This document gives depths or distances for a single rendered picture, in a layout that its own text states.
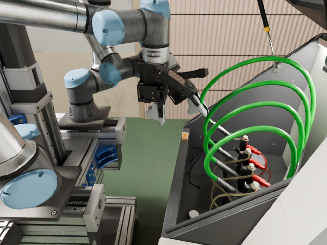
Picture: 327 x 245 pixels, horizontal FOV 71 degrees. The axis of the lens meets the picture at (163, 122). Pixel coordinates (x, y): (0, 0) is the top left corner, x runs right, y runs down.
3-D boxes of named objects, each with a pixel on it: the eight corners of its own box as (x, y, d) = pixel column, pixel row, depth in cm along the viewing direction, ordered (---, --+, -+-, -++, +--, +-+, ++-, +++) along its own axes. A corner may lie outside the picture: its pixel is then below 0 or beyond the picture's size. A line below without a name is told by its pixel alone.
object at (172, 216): (181, 150, 133) (183, 127, 125) (189, 151, 132) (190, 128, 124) (162, 257, 81) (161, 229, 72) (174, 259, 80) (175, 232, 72)
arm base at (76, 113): (64, 122, 112) (59, 104, 107) (75, 108, 125) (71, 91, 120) (95, 123, 112) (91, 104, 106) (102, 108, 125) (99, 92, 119)
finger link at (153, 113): (147, 124, 76) (146, 98, 71) (165, 126, 75) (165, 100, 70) (145, 129, 73) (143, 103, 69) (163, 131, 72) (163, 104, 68)
